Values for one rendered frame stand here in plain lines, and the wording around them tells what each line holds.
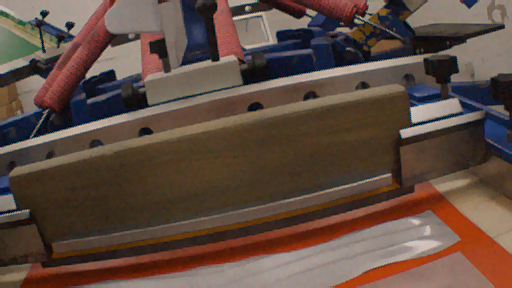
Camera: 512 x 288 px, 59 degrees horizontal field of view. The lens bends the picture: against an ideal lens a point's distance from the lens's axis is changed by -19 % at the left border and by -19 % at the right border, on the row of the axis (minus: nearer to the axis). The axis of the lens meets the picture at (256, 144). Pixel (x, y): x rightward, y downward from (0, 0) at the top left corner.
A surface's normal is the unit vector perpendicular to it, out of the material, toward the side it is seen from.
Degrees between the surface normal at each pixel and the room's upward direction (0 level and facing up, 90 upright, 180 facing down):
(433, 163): 90
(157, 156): 90
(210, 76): 90
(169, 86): 90
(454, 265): 0
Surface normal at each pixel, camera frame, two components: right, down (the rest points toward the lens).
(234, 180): 0.11, 0.24
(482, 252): -0.18, -0.95
